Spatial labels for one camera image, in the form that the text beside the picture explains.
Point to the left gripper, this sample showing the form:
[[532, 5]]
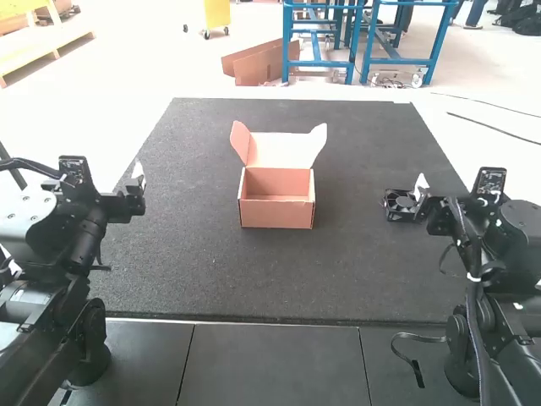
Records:
[[122, 207]]

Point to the cardboard box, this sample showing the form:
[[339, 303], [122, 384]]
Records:
[[277, 199]]

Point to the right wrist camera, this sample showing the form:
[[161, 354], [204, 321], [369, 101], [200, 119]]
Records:
[[490, 181]]

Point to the black square fan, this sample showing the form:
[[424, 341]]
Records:
[[401, 205]]

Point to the black mat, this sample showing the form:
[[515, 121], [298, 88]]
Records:
[[211, 254]]

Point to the person's legs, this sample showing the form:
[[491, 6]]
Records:
[[474, 14]]

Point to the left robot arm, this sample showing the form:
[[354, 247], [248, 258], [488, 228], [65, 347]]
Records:
[[50, 237]]

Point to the black stand pole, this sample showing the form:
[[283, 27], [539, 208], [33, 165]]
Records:
[[12, 167]]

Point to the flat brown cardboard sheet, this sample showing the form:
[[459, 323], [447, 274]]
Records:
[[258, 61]]

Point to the dark base panel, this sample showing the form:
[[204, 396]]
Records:
[[401, 372], [274, 368], [143, 363]]

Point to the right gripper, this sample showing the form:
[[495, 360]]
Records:
[[437, 215]]

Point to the wooden pallet rack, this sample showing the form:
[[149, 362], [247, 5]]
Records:
[[38, 46]]

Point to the blue frame table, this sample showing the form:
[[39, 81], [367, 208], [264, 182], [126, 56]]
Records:
[[435, 42], [296, 38]]

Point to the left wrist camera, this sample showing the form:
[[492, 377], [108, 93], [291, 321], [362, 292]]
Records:
[[75, 171]]

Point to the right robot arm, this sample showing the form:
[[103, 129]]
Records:
[[507, 245]]

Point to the yellow wheeled cart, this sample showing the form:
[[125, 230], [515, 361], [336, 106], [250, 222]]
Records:
[[216, 14]]

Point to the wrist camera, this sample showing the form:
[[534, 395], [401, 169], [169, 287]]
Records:
[[490, 181], [75, 171]]

